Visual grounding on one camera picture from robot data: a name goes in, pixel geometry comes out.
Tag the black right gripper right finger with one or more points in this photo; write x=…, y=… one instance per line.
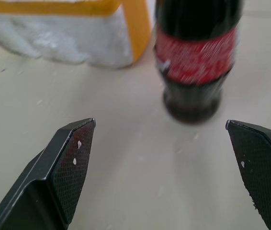
x=262, y=167

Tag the red-labelled cola bottle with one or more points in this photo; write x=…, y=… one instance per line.
x=195, y=60

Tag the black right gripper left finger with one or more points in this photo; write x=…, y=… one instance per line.
x=54, y=172

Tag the white foam box yellow tape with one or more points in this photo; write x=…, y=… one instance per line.
x=61, y=31

